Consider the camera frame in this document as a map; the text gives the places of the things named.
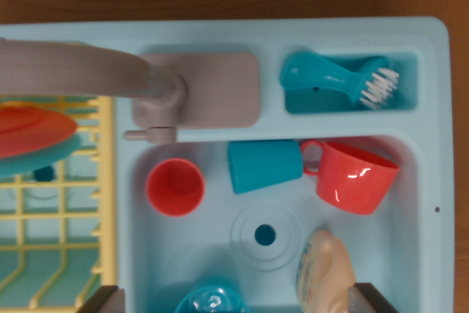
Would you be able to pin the red tumbler cup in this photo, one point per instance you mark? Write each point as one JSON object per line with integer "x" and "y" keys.
{"x": 174, "y": 186}

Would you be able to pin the teal dish brush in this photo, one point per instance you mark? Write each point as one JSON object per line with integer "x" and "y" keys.
{"x": 322, "y": 74}

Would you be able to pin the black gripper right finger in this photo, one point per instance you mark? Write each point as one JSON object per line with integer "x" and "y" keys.
{"x": 366, "y": 302}

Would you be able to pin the teal toy plate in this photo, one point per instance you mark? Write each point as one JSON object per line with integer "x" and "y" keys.
{"x": 47, "y": 159}

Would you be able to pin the beige detergent bottle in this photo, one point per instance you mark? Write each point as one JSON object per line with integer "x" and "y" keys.
{"x": 326, "y": 269}

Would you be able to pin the light blue toy sink unit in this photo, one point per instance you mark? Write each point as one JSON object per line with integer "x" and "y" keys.
{"x": 220, "y": 217}

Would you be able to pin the grey toy faucet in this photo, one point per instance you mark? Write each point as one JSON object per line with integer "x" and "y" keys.
{"x": 220, "y": 89}

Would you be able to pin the red toy plate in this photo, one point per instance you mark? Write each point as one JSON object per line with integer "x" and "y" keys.
{"x": 33, "y": 131}

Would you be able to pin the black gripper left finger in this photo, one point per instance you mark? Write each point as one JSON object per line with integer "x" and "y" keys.
{"x": 104, "y": 302}

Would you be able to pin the teal tumbler cup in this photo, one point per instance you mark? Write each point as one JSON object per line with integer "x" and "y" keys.
{"x": 264, "y": 164}

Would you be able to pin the yellow dish rack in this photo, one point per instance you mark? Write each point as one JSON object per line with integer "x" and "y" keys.
{"x": 108, "y": 181}

